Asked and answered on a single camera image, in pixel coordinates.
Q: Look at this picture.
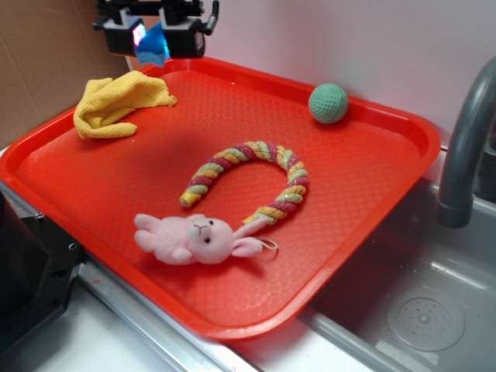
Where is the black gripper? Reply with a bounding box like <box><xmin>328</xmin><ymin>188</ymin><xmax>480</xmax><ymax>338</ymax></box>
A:
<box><xmin>93</xmin><ymin>0</ymin><xmax>214</xmax><ymax>59</ymax></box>

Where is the blue sponge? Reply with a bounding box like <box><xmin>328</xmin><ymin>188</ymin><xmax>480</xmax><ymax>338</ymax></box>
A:
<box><xmin>135</xmin><ymin>23</ymin><xmax>170</xmax><ymax>67</ymax></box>

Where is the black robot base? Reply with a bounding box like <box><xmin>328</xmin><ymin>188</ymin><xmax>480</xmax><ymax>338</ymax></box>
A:
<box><xmin>1</xmin><ymin>195</ymin><xmax>84</xmax><ymax>356</ymax></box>

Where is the yellow cloth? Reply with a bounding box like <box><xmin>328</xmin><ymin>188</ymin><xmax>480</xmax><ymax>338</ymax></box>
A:
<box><xmin>73</xmin><ymin>71</ymin><xmax>177</xmax><ymax>140</ymax></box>

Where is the brown cardboard panel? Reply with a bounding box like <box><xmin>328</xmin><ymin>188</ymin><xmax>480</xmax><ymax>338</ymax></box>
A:
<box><xmin>1</xmin><ymin>1</ymin><xmax>129</xmax><ymax>148</ymax></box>

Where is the red plastic tray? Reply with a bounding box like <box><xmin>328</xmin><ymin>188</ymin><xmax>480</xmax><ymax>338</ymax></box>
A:
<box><xmin>1</xmin><ymin>58</ymin><xmax>440</xmax><ymax>340</ymax></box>

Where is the green textured ball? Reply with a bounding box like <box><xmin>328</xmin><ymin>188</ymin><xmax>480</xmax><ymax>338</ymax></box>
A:
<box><xmin>308</xmin><ymin>83</ymin><xmax>349</xmax><ymax>125</ymax></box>

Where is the pink plush bunny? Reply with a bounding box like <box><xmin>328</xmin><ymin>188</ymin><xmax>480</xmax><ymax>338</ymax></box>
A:
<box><xmin>134</xmin><ymin>214</ymin><xmax>278</xmax><ymax>266</ymax></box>

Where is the grey faucet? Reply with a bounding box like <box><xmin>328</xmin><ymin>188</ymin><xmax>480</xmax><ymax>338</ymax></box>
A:
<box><xmin>436</xmin><ymin>59</ymin><xmax>495</xmax><ymax>229</ymax></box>

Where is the grey sink basin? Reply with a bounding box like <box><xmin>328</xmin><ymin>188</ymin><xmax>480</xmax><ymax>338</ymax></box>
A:
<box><xmin>301</xmin><ymin>181</ymin><xmax>495</xmax><ymax>371</ymax></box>

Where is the multicolour twisted rope toy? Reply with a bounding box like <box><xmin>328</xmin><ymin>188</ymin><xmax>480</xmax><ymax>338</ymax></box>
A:
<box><xmin>179</xmin><ymin>141</ymin><xmax>309</xmax><ymax>225</ymax></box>

